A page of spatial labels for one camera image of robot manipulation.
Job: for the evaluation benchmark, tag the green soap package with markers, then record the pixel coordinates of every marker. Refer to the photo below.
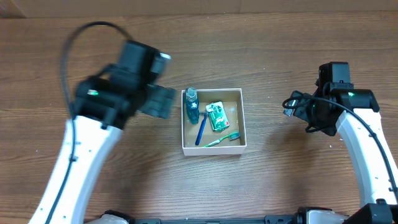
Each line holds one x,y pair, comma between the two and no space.
217,116

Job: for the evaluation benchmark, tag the green toothbrush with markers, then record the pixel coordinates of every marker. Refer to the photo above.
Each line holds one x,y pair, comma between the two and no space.
232,136

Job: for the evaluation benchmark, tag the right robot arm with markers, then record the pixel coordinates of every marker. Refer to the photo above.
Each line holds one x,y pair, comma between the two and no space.
337,107

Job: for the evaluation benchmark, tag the blue mouthwash bottle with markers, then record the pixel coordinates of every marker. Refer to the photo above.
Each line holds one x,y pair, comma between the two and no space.
192,103

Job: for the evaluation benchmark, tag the white cardboard box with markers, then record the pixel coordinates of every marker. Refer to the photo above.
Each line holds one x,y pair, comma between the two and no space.
232,99

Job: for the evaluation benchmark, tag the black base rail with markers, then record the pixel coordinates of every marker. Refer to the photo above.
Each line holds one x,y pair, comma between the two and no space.
268,219

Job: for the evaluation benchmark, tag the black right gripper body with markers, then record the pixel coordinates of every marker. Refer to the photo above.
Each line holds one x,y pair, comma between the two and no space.
300,109

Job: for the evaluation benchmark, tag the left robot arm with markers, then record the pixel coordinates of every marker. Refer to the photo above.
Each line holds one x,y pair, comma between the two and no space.
103,104

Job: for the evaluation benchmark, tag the blue disposable razor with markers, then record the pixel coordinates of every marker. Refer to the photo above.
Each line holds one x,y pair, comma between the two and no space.
202,128

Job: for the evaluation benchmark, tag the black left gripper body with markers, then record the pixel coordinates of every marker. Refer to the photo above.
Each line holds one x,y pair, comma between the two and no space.
158,101

